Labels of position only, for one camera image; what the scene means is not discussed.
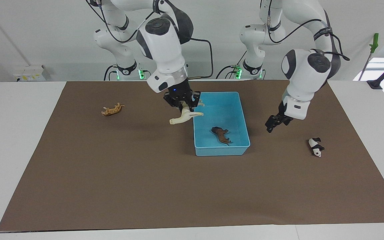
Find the brown lion toy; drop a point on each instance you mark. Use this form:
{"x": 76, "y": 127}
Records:
{"x": 221, "y": 135}

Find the orange tiger toy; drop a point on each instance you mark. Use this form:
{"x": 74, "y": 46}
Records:
{"x": 111, "y": 110}

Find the white wall socket box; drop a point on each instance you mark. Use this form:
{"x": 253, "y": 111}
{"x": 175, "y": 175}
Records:
{"x": 32, "y": 72}

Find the light blue storage box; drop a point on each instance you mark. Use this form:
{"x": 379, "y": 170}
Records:
{"x": 232, "y": 113}

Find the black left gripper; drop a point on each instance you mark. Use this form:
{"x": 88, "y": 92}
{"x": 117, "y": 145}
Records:
{"x": 283, "y": 115}

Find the cream horse toy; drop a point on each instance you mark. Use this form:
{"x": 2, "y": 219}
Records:
{"x": 185, "y": 116}

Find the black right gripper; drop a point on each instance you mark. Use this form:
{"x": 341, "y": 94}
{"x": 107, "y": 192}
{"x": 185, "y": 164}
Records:
{"x": 180, "y": 93}

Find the black white panda toy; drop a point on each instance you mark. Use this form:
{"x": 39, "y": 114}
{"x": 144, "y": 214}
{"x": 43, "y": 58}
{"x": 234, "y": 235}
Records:
{"x": 315, "y": 146}

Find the brown table mat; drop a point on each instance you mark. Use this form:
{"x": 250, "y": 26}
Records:
{"x": 145, "y": 190}

